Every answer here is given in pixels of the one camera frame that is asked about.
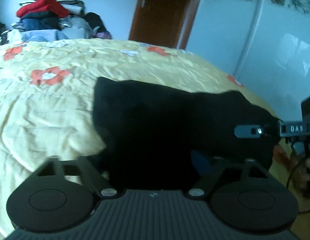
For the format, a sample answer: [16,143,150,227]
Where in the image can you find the black pants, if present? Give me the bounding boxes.
[92,77,280,190]

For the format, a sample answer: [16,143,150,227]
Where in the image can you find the white floral wardrobe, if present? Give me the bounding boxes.
[186,0,310,120]

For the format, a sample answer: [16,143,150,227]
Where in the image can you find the brown wooden door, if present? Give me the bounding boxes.
[129,0,199,48]

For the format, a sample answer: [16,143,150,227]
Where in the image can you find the pile of assorted clothes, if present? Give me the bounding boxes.
[0,0,112,46]

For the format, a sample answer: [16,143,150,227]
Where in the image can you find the black cable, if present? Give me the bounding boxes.
[286,154,310,215]

